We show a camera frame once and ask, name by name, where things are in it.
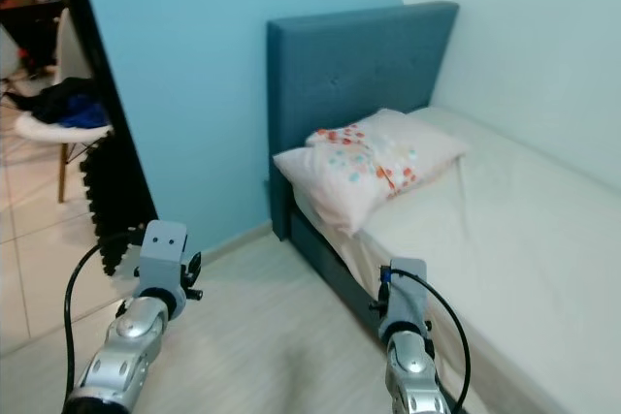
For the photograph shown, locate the pink patterned pillow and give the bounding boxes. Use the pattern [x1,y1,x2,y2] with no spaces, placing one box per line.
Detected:
[273,109,470,238]

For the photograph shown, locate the black foam mat stack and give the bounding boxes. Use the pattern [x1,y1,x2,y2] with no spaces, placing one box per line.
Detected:
[82,133,156,274]

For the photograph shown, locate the bed with cream sheet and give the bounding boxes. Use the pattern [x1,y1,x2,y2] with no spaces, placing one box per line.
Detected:
[265,106,621,414]

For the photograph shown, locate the dark clothes pile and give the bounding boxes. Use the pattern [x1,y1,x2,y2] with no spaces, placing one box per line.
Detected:
[8,77,110,130]

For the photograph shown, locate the dark wooden table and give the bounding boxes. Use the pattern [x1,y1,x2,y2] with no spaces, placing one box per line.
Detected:
[0,0,69,76]

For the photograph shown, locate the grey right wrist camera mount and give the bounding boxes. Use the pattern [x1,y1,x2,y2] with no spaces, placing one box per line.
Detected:
[378,257,428,335]

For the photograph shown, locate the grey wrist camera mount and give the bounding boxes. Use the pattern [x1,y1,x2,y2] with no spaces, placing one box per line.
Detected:
[136,220,190,299]
[378,257,428,335]

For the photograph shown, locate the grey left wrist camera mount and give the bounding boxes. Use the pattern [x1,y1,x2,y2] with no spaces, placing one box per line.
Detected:
[136,220,190,299]

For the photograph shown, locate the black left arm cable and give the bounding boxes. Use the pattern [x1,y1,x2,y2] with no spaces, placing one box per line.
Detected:
[63,228,147,405]

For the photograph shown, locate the black door frame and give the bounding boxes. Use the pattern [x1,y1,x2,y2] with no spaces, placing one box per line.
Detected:
[53,0,156,240]

